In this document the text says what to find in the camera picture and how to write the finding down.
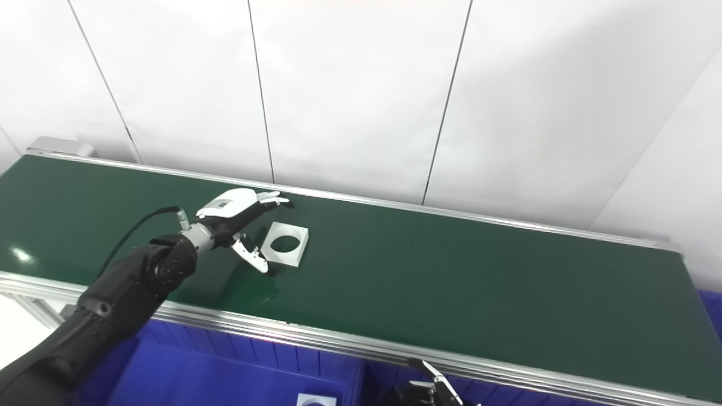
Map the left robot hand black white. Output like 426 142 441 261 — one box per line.
196 188 296 277

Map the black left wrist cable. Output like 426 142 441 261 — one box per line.
93 206 190 283

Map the blue bin with black cylinders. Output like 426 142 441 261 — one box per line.
361 361 621 406

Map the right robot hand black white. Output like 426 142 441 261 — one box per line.
395 359 480 406

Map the green conveyor belt aluminium frame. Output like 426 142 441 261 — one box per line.
0 148 722 406

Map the empty blue bin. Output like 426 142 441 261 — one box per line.
698 289 722 342

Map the blue bin with white parts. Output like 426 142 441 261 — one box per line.
73 319 365 406

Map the aluminium conveyor support leg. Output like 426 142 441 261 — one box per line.
0 292 64 329

